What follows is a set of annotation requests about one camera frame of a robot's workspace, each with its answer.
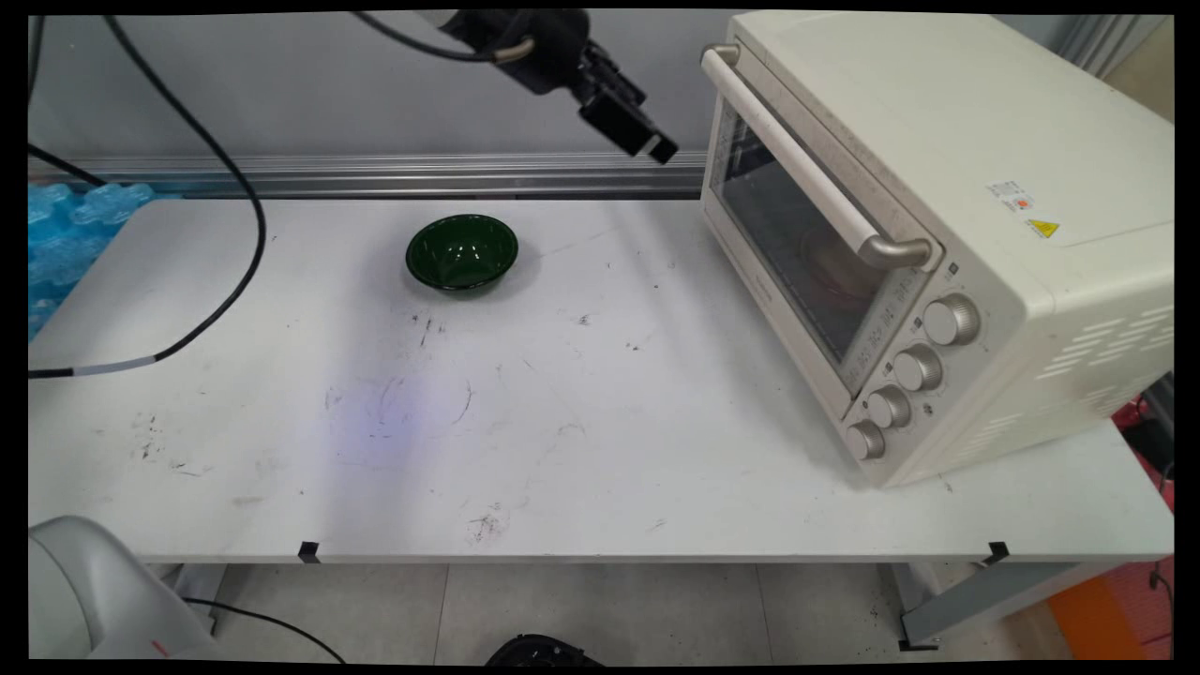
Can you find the red bowl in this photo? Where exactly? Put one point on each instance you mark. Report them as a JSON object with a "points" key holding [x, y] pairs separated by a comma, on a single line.
{"points": [[851, 281]]}

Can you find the black round floor object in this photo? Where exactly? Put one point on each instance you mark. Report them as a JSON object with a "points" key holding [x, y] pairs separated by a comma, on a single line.
{"points": [[542, 652]]}

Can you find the cream toaster oven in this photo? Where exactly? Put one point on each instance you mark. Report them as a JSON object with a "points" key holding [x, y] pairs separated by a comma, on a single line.
{"points": [[937, 122]]}

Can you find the aluminium frame rail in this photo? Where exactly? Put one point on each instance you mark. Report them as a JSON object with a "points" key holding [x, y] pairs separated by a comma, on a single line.
{"points": [[375, 173]]}

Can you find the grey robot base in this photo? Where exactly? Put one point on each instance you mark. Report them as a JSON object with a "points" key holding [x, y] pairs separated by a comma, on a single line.
{"points": [[94, 591]]}

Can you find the black table edge clip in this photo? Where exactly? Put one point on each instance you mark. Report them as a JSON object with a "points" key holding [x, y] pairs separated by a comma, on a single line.
{"points": [[997, 552], [308, 552]]}

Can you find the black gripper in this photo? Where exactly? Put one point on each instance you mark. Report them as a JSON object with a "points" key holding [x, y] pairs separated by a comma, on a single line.
{"points": [[544, 47]]}

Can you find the dark green bowl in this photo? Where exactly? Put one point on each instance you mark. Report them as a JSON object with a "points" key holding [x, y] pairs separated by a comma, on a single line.
{"points": [[461, 253]]}

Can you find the orange box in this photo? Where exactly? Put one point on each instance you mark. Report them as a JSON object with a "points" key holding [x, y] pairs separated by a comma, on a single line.
{"points": [[1097, 619]]}

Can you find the white label sticker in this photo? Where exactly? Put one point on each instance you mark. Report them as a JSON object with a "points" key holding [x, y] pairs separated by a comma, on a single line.
{"points": [[1011, 197]]}

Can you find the yellow warning sticker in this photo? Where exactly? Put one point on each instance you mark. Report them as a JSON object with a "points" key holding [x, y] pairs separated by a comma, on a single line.
{"points": [[1042, 229]]}

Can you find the large silver oven knob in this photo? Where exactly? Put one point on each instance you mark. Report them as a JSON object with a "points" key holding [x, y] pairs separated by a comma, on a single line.
{"points": [[952, 320]]}

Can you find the blue bubble foam sheet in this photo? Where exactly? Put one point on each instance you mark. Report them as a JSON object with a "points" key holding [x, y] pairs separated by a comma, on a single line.
{"points": [[66, 244]]}

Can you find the grey metal table leg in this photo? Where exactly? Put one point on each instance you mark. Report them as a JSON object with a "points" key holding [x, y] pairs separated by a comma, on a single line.
{"points": [[994, 600]]}

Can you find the red objects beside table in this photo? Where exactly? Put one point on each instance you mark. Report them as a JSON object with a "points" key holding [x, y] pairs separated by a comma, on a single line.
{"points": [[1139, 441]]}

